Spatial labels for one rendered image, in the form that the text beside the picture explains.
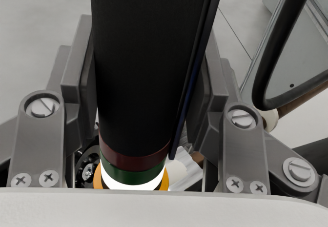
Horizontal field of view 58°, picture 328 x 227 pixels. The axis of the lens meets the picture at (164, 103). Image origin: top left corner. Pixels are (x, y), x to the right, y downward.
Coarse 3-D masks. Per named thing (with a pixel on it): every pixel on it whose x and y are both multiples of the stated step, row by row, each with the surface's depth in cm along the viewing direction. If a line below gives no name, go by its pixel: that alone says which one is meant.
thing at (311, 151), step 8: (304, 144) 30; (312, 144) 28; (320, 144) 27; (296, 152) 28; (304, 152) 27; (312, 152) 26; (320, 152) 25; (312, 160) 24; (320, 160) 24; (320, 168) 22
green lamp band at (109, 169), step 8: (104, 160) 14; (104, 168) 14; (112, 168) 13; (152, 168) 13; (160, 168) 14; (112, 176) 14; (120, 176) 14; (128, 176) 13; (136, 176) 13; (144, 176) 14; (152, 176) 14; (128, 184) 14; (136, 184) 14
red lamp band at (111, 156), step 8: (104, 144) 13; (168, 144) 13; (104, 152) 13; (112, 152) 12; (160, 152) 13; (112, 160) 13; (120, 160) 13; (128, 160) 12; (136, 160) 12; (144, 160) 12; (152, 160) 13; (160, 160) 13; (128, 168) 13; (136, 168) 13; (144, 168) 13
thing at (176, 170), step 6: (174, 162) 21; (180, 162) 21; (168, 168) 21; (174, 168) 21; (180, 168) 21; (168, 174) 20; (174, 174) 20; (180, 174) 20; (186, 174) 21; (174, 180) 20
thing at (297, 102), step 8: (320, 88) 29; (304, 96) 28; (312, 96) 29; (288, 104) 27; (296, 104) 27; (280, 112) 26; (288, 112) 27; (264, 120) 25; (264, 128) 25; (200, 160) 22
